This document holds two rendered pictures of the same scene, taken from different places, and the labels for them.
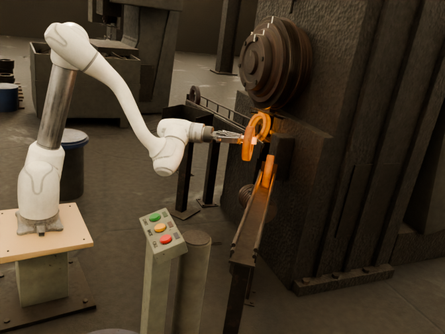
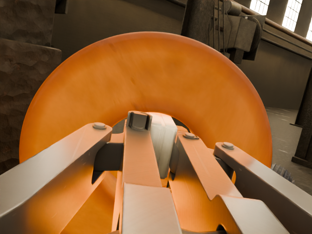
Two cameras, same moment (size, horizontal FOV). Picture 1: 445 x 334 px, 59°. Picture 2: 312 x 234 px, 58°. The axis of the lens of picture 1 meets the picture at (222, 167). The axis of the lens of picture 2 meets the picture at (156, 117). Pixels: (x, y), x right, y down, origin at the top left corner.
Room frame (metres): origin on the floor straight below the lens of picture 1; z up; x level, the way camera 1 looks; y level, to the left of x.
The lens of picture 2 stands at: (1.71, 0.07, 0.88)
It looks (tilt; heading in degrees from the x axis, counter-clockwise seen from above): 10 degrees down; 254
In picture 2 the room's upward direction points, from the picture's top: 11 degrees clockwise
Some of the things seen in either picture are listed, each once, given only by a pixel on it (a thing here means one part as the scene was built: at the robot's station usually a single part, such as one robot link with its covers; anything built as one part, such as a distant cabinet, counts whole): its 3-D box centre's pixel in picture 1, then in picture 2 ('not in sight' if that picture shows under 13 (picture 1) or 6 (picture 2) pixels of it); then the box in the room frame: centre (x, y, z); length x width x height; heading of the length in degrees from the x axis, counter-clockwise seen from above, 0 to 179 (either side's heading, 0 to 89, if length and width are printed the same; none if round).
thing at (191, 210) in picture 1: (183, 162); not in sight; (2.48, 0.27, 0.36); 0.26 x 0.20 x 0.72; 61
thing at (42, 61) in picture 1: (83, 83); not in sight; (4.32, 1.65, 0.39); 1.03 x 0.83 x 0.79; 120
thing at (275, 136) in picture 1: (279, 156); not in sight; (1.95, -0.29, 0.68); 0.11 x 0.08 x 0.24; 116
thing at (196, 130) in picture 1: (198, 132); not in sight; (1.70, 0.13, 0.82); 0.09 x 0.06 x 0.09; 171
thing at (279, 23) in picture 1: (270, 63); not in sight; (2.15, -0.17, 1.11); 0.47 x 0.06 x 0.47; 26
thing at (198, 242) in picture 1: (189, 290); not in sight; (1.32, 0.06, 0.26); 0.12 x 0.12 x 0.52
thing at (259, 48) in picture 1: (253, 62); not in sight; (2.11, -0.09, 1.11); 0.28 x 0.06 x 0.28; 26
